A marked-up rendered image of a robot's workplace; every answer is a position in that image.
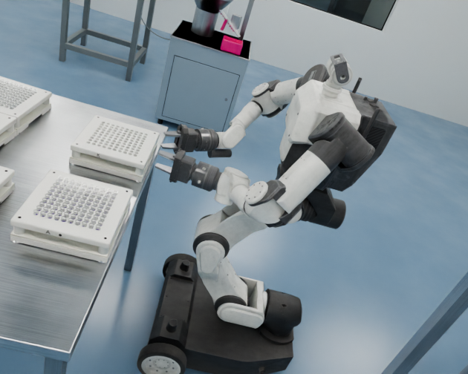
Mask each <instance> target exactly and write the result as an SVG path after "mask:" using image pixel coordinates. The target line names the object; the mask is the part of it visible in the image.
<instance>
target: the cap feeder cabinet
mask: <svg viewBox="0 0 468 374"><path fill-rule="evenodd" d="M191 27H192V23H191V22H188V21H185V20H183V19H182V21H181V22H180V23H179V25H178V26H177V27H176V28H175V30H174V31H173V32H172V34H171V35H170V37H171V38H170V42H169V49H168V53H167V57H166V64H165V68H164V72H163V78H162V82H161V87H160V93H159V97H158V101H157V107H156V111H155V118H158V121H157V123H158V124H163V121H164V120H166V121H169V122H173V123H176V124H179V125H180V124H183V125H186V126H187V127H189V128H194V129H201V128H204V129H213V130H214V131H215V132H226V131H227V129H228V127H229V124H230V120H231V117H232V115H233V111H234V108H235V104H236V101H237V98H238V95H239V91H240V89H241V85H242V82H243V80H244V75H245V73H246V70H247V66H248V63H249V61H250V54H251V45H252V42H251V41H248V40H246V39H243V47H242V49H241V54H240V55H239V56H238V55H235V54H233V53H229V52H226V51H223V50H221V49H220V48H221V43H222V40H223V38H224V36H229V37H231V38H234V39H238V37H236V36H232V35H230V34H226V33H222V32H220V31H217V30H215V31H214V34H213V37H203V36H199V35H197V34H195V33H193V32H192V31H191Z"/></svg>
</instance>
